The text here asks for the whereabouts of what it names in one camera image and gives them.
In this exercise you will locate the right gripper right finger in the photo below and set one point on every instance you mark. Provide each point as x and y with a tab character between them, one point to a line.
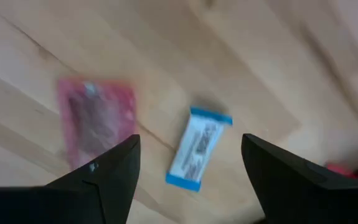
306	205

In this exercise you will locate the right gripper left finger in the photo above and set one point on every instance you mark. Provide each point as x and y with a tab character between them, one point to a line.
73	205

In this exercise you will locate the pink clear candy packet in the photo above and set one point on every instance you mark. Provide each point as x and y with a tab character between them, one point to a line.
94	118

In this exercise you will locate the silver blue candy bar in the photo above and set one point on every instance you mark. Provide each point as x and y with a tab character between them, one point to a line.
197	149

